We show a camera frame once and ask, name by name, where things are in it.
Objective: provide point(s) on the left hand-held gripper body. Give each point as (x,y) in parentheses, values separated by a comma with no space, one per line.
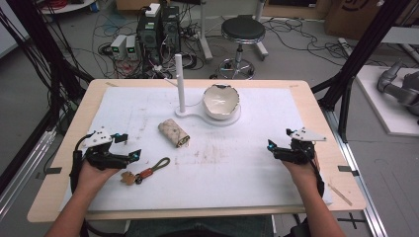
(99,154)

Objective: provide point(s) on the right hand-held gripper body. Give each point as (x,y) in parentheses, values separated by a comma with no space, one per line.
(302,149)

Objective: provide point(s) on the person's left hand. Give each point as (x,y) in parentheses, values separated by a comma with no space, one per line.
(95,179)

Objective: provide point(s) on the person's right hand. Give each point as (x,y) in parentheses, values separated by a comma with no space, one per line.
(303,176)

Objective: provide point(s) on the beige quilted key pouch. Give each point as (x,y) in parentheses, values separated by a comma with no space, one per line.
(173,132)

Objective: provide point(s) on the grey tape piece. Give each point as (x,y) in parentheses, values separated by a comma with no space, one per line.
(53,170)
(347,169)

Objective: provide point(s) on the white foam mat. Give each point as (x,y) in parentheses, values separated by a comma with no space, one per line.
(230,177)

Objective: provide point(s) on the thin wooden stick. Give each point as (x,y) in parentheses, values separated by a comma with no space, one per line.
(340,195)

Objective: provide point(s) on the white chipped bowl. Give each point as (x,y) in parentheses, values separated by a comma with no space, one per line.
(219,103)

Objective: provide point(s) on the white base board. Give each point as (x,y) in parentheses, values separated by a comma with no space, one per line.
(378,110)

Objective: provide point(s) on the white table leg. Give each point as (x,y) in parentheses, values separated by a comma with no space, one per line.
(261,46)
(205,36)

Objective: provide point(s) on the white power supply unit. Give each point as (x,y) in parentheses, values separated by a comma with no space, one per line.
(118,46)
(131,46)

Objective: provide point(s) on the person's jeans legs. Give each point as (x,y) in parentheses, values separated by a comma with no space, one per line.
(197,227)

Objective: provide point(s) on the black computer tower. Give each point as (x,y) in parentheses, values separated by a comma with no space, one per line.
(150,38)
(170,28)

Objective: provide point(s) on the black round stool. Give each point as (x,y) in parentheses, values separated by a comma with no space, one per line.
(243,30)

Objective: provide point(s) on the cardboard box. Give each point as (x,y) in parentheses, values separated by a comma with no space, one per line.
(349,19)

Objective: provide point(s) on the white box on tower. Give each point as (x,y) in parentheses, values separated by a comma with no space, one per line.
(152,10)

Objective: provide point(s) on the white round table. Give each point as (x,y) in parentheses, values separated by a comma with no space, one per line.
(70,7)

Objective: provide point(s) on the aluminium rail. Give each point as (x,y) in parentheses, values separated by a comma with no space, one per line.
(23,164)
(357,171)

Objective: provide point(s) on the white post stand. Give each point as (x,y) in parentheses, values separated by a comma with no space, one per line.
(180,82)

